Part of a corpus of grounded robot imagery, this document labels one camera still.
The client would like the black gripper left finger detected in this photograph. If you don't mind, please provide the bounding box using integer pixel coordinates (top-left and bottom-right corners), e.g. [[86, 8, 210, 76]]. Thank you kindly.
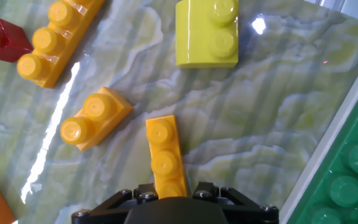
[[71, 182, 159, 224]]

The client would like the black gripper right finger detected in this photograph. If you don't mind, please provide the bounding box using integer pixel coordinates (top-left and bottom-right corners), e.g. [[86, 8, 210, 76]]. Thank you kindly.
[[192, 182, 280, 224]]

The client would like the amber four-stud brick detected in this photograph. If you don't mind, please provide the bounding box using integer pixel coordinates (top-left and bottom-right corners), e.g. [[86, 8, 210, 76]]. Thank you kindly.
[[145, 114, 188, 200]]

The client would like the amber two-stud brick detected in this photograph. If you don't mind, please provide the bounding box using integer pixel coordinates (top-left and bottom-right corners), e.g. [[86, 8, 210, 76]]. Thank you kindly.
[[59, 86, 134, 152]]

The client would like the green marble pattern mat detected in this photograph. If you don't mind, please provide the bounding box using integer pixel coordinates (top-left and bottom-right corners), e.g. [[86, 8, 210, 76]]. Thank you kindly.
[[0, 0, 358, 224]]

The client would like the green studded baseplate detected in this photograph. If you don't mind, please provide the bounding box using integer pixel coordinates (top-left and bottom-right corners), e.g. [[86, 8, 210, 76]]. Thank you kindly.
[[280, 48, 358, 224]]

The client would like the amber thick long brick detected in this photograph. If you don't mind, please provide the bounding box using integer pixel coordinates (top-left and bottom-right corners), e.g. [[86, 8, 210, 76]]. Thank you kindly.
[[16, 0, 106, 89]]

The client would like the lime yellow square brick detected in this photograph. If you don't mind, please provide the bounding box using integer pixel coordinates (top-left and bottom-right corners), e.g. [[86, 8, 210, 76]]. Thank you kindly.
[[175, 0, 240, 69]]

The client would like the dark red brick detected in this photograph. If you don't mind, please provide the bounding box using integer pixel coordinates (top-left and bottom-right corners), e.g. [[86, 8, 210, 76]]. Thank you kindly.
[[0, 17, 34, 63]]

